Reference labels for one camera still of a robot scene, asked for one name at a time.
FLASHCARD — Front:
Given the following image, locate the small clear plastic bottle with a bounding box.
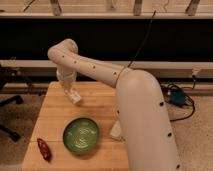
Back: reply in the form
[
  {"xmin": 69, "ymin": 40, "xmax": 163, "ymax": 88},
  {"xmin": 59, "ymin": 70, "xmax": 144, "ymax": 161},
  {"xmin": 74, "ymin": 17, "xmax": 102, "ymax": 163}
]
[{"xmin": 65, "ymin": 89, "xmax": 82, "ymax": 104}]

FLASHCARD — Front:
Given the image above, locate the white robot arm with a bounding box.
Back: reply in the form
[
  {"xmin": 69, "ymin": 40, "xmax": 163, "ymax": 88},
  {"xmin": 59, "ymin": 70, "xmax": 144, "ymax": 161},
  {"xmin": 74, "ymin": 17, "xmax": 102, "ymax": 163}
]
[{"xmin": 48, "ymin": 39, "xmax": 183, "ymax": 171}]

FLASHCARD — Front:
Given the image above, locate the white rectangular eraser block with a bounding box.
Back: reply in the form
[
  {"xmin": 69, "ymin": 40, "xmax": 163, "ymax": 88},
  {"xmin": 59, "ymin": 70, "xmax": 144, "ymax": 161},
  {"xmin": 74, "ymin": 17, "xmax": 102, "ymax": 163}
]
[{"xmin": 110, "ymin": 121, "xmax": 124, "ymax": 141}]

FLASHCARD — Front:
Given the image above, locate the blue power adapter box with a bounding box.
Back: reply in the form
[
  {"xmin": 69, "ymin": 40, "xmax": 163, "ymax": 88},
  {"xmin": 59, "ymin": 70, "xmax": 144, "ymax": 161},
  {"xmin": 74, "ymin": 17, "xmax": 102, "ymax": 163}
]
[{"xmin": 170, "ymin": 90, "xmax": 186, "ymax": 107}]

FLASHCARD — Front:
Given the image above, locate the red chili pepper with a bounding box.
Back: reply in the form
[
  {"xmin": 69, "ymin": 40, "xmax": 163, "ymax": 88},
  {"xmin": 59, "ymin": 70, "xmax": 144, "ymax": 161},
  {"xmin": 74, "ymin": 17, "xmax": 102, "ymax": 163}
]
[{"xmin": 37, "ymin": 138, "xmax": 52, "ymax": 161}]

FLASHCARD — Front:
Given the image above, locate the black floor cable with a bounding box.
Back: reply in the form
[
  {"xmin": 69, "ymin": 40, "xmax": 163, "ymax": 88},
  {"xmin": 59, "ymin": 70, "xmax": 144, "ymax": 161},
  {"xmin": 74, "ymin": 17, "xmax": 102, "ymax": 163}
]
[{"xmin": 160, "ymin": 74, "xmax": 197, "ymax": 123}]

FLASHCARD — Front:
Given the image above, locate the black hanging cable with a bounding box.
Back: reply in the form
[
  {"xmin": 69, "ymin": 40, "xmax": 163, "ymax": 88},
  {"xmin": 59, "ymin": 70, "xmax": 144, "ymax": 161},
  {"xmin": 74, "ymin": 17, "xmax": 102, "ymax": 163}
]
[{"xmin": 126, "ymin": 9, "xmax": 157, "ymax": 69}]

